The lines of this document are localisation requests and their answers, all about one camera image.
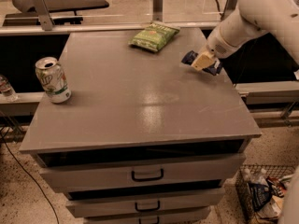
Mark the white green 7up can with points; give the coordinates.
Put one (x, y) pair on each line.
(52, 78)

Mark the middle metal bracket post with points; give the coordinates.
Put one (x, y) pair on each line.
(157, 10)

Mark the tan paper bag in basket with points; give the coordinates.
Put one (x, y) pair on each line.
(272, 209)

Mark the black bottom drawer handle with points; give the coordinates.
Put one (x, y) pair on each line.
(149, 220)

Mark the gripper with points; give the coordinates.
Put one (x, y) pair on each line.
(219, 46)

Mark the green jalapeno chip bag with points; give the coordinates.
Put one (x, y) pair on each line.
(155, 36)

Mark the right metal bracket post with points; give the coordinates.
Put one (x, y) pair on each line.
(228, 9)

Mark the black middle drawer handle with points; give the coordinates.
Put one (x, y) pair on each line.
(147, 207)

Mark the metal bracket post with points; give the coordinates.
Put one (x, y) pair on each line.
(45, 20)
(228, 9)
(157, 10)

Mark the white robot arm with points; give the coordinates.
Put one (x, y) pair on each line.
(252, 19)

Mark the black top drawer handle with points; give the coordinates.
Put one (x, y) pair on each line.
(147, 176)

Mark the clear plastic water bottle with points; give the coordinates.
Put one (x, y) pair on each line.
(7, 90)

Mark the black drawer handle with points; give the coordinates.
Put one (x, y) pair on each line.
(147, 176)
(149, 220)
(147, 207)

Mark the black wire basket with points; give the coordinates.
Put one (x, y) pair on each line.
(282, 173)

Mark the blue rxbar blueberry bar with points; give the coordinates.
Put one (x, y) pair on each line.
(213, 69)

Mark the plastic bottle in basket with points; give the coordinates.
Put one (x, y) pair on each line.
(258, 177)

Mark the blue snack bag in basket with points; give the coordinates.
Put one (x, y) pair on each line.
(260, 195)

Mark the red snack bag in basket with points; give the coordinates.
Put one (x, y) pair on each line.
(277, 188)

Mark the left metal bracket post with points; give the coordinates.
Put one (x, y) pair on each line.
(45, 20)

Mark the grey drawer cabinet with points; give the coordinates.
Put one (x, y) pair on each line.
(133, 110)

